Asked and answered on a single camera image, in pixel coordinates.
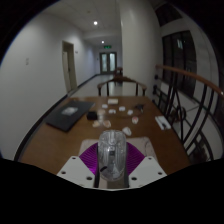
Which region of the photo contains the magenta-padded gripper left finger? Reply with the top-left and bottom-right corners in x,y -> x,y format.
56,141 -> 101,188

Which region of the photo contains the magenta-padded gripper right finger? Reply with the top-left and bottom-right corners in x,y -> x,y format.
125,142 -> 168,189

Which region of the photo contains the translucent grey computer mouse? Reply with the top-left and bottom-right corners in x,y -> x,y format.
97,129 -> 129,182

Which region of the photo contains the black mouse pad white print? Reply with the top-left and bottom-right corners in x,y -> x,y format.
45,99 -> 96,133

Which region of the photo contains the small black box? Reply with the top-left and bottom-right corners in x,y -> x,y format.
86,111 -> 98,121

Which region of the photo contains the small dark object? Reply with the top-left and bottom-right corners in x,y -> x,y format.
134,103 -> 146,112

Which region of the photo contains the wooden curved-back armchair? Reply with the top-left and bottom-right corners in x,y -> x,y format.
96,75 -> 148,98

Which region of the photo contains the beige corridor door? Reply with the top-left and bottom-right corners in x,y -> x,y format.
61,40 -> 78,94

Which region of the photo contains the black railing with wooden handrail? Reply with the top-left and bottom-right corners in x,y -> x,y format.
152,63 -> 224,164

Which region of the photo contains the glass double door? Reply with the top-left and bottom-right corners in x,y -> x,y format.
99,51 -> 118,75

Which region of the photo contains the dark framed window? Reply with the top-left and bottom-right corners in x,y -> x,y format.
161,30 -> 198,98

